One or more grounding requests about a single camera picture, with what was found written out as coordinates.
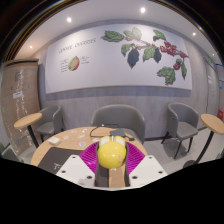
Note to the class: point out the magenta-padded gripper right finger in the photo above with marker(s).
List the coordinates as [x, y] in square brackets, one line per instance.
[148, 170]

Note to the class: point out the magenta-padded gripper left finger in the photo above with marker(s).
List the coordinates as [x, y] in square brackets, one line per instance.
[76, 170]

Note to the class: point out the yellow computer mouse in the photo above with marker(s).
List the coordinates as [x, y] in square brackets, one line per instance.
[111, 153]

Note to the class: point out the black printed mouse pad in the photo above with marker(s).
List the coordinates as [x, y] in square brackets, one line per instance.
[60, 160]

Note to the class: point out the small white card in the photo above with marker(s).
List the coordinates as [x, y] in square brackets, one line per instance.
[82, 144]
[66, 137]
[81, 136]
[95, 140]

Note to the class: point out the small white box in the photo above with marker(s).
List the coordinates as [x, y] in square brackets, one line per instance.
[54, 141]

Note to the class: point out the flat black box device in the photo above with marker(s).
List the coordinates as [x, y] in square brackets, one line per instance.
[117, 132]

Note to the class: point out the grey chair with rounded back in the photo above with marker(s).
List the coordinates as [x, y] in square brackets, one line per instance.
[118, 116]
[183, 121]
[51, 120]
[8, 154]

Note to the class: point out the brown printed wall panel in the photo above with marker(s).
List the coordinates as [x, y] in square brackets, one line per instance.
[16, 110]

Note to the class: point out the white coffee cherry wall mural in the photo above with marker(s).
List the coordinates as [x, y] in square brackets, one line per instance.
[100, 63]

